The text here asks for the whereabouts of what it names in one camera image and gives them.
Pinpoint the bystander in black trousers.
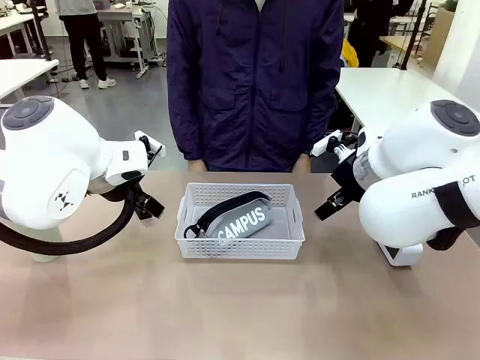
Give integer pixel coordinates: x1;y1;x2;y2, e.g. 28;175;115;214
53;0;118;90

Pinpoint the black strap on right arm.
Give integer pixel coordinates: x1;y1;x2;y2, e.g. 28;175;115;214
425;179;480;252

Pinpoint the wooden top table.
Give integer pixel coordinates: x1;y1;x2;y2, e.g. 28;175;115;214
378;34;432;65

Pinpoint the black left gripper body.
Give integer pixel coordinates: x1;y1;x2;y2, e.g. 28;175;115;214
128;182;155;215

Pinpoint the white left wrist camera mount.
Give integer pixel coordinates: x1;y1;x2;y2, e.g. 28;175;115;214
133;130;167;169

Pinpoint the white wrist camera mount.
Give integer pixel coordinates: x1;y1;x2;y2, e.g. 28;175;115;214
133;130;167;169
310;128;362;160

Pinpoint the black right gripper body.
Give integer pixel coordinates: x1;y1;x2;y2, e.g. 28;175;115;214
330;156;368;206

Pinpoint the black braided cable sleeve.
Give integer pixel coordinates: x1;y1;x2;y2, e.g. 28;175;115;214
0;182;140;258

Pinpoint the person's left hand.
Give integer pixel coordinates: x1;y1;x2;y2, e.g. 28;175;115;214
295;154;313;174

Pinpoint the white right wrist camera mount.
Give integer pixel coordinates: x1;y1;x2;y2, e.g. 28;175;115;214
310;128;362;160

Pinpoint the pale green plastic cup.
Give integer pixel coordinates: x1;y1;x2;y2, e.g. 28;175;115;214
31;224;64;264

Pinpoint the black vertical pole stand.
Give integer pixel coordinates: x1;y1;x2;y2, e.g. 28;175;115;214
398;0;429;72

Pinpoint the large white desk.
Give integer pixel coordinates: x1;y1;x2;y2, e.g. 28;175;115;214
334;67;480;133

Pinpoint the person in purple jacket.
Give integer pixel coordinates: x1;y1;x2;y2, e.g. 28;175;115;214
166;0;347;174

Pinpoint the yellow garment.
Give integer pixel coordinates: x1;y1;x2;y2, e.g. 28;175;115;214
342;37;360;69

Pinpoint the white side table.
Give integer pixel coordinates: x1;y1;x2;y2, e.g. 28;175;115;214
0;58;61;101

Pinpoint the tall cardboard box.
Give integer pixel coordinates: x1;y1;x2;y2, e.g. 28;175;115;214
422;7;459;73

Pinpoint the grey metal workbench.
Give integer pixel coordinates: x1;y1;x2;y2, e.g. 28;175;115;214
95;2;161;79

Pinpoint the bystander in black clothes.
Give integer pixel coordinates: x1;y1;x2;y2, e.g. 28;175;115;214
346;0;394;69

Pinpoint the white perforated plastic basket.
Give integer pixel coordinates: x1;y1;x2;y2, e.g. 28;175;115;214
173;181;306;261

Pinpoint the grey CAMPUS zipper pouch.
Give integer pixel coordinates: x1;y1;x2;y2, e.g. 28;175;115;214
183;190;272;242

